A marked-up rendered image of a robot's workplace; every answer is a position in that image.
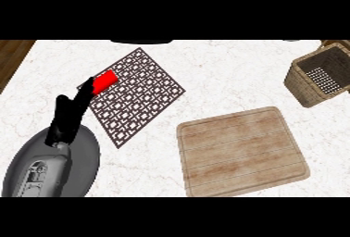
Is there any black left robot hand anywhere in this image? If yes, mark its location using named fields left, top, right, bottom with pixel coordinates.
left=45, top=76, right=98, bottom=147

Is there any wooden cutting board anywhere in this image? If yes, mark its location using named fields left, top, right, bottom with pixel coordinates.
left=175, top=106, right=312, bottom=198

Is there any wicker basket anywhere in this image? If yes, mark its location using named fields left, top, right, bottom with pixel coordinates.
left=284, top=42, right=350, bottom=108

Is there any red block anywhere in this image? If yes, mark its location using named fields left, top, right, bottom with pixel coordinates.
left=90, top=69, right=120, bottom=95

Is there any brown patterned placemat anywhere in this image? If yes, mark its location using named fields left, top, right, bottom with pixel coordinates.
left=77, top=46, right=188, bottom=150

